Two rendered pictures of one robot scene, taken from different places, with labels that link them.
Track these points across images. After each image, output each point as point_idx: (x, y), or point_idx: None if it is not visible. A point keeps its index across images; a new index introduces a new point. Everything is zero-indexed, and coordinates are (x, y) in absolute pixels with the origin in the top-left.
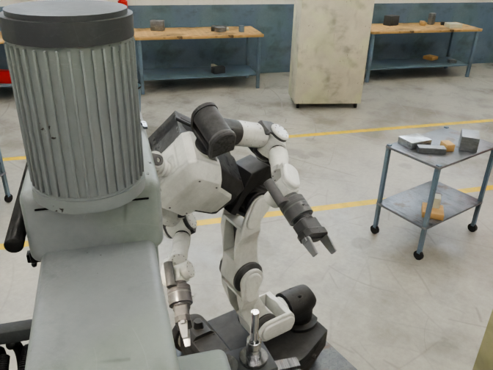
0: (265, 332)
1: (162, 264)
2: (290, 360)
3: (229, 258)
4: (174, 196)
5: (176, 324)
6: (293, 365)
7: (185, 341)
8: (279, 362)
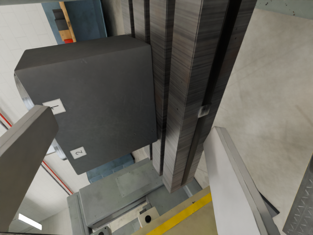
0: None
1: None
2: (168, 186)
3: None
4: None
5: (7, 233)
6: (163, 178)
7: (216, 153)
8: (169, 179)
